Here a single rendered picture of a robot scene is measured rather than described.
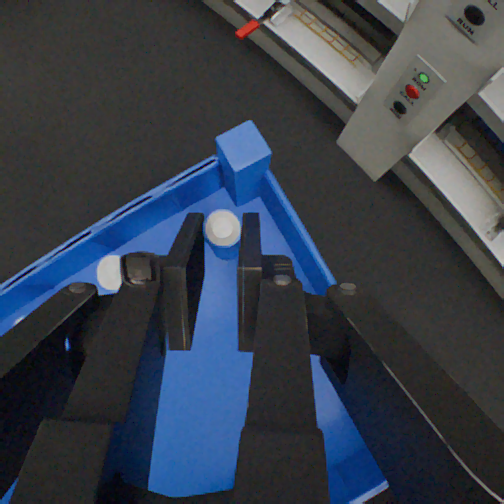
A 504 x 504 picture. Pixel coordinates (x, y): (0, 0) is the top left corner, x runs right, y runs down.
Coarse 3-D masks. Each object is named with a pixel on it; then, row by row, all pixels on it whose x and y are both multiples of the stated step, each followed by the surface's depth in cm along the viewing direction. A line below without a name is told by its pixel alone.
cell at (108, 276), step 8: (104, 256) 19; (112, 256) 19; (120, 256) 19; (104, 264) 19; (112, 264) 19; (96, 272) 19; (104, 272) 19; (112, 272) 19; (104, 280) 19; (112, 280) 19; (120, 280) 19; (104, 288) 18; (112, 288) 18
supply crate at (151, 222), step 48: (240, 144) 18; (192, 192) 23; (240, 192) 22; (96, 240) 21; (144, 240) 25; (288, 240) 24; (0, 288) 20; (48, 288) 24; (0, 336) 24; (192, 384) 24; (240, 384) 24; (192, 432) 24; (240, 432) 24; (336, 432) 24; (192, 480) 24; (336, 480) 22; (384, 480) 19
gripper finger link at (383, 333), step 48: (336, 288) 12; (384, 336) 9; (336, 384) 11; (384, 384) 8; (432, 384) 7; (384, 432) 8; (432, 432) 6; (480, 432) 6; (432, 480) 6; (480, 480) 5
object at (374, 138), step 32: (448, 0) 27; (416, 32) 34; (448, 32) 30; (384, 64) 42; (448, 64) 34; (480, 64) 30; (384, 96) 47; (448, 96) 37; (352, 128) 60; (384, 128) 53; (416, 128) 47; (384, 160) 59
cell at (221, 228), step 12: (216, 216) 18; (228, 216) 19; (204, 228) 18; (216, 228) 18; (228, 228) 18; (240, 228) 18; (216, 240) 18; (228, 240) 18; (216, 252) 21; (228, 252) 20
